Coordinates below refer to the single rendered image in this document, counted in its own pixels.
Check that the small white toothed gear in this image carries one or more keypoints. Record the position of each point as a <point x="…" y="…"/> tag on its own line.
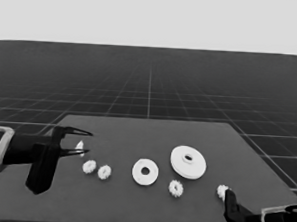
<point x="172" y="189"/>
<point x="219" y="191"/>
<point x="85" y="167"/>
<point x="101" y="172"/>

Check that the large thick white disc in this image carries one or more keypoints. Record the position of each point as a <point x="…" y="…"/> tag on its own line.
<point x="193" y="169"/>

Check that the small white T-shaped piece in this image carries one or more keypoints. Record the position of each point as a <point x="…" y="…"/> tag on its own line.
<point x="80" y="145"/>

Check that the white round carrier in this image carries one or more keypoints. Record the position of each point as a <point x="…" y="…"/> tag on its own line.
<point x="138" y="172"/>

